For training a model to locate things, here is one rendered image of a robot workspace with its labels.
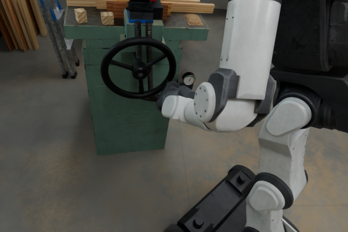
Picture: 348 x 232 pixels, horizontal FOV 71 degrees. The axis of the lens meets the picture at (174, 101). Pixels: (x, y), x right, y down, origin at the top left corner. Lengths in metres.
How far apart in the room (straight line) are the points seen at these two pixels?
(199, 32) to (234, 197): 0.86
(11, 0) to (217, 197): 2.13
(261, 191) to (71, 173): 1.11
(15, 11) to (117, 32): 1.55
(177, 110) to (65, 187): 1.08
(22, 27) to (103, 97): 1.45
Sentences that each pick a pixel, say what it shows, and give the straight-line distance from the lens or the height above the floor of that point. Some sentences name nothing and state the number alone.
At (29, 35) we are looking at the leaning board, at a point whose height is 0.15.
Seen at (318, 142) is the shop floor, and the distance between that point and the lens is 2.24.
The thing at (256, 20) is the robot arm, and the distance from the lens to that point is 0.43.
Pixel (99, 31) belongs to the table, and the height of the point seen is 0.88.
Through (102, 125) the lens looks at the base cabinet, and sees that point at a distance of 1.43.
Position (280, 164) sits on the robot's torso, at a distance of 0.89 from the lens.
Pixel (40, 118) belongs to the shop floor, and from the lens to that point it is 1.95.
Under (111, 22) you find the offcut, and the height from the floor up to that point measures 0.91.
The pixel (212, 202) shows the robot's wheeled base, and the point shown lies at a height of 0.19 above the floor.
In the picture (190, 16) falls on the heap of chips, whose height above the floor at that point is 0.92.
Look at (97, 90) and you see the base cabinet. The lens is 1.24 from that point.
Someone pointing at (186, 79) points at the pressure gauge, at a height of 0.66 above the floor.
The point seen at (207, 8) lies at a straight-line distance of 1.27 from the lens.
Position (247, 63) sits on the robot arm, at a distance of 0.43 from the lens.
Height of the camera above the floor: 1.39
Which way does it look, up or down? 43 degrees down
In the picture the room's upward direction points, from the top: 11 degrees clockwise
